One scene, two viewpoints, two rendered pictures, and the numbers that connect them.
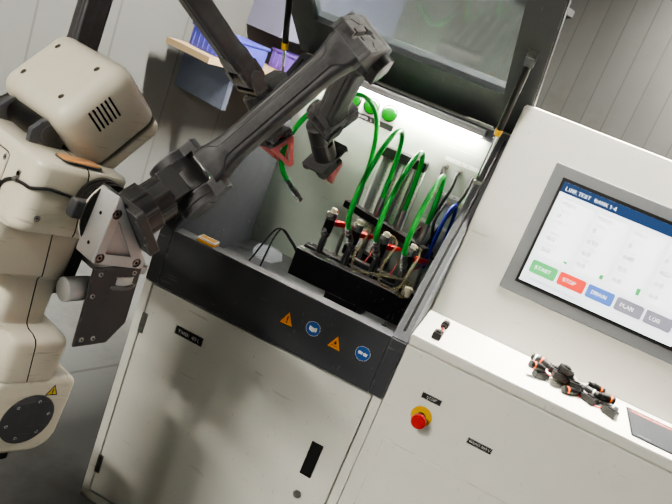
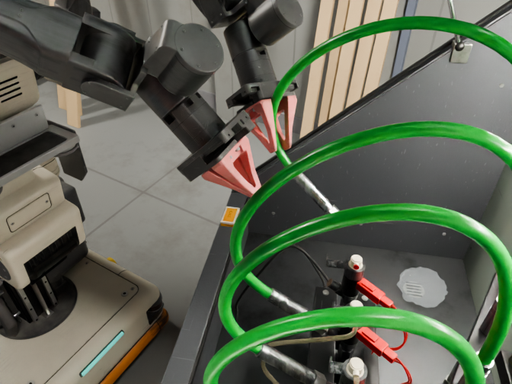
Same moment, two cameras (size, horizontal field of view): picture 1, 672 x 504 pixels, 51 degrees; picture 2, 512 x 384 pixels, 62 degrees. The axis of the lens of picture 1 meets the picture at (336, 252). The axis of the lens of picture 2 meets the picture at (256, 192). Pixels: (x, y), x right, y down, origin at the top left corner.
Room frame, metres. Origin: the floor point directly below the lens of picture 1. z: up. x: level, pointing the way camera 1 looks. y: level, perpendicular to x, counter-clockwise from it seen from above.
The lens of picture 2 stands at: (1.73, -0.36, 1.56)
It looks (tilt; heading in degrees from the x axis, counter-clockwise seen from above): 39 degrees down; 87
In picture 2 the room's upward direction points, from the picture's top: straight up
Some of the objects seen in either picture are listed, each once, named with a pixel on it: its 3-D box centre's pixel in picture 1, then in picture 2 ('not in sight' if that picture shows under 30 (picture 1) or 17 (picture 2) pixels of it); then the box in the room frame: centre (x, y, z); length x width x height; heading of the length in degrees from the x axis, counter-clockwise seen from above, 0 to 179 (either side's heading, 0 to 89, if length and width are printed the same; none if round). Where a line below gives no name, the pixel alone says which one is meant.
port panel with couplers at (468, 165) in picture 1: (445, 201); not in sight; (2.09, -0.25, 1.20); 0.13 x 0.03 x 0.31; 77
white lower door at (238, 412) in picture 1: (218, 445); not in sight; (1.64, 0.11, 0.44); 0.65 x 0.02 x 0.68; 77
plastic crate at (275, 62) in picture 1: (301, 67); not in sight; (4.10, 0.56, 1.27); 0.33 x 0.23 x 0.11; 146
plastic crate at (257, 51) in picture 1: (229, 46); not in sight; (3.64, 0.88, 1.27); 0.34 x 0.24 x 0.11; 146
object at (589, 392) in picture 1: (574, 381); not in sight; (1.58, -0.64, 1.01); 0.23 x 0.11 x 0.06; 77
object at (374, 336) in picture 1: (272, 306); (206, 330); (1.66, 0.10, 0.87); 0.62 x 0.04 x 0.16; 77
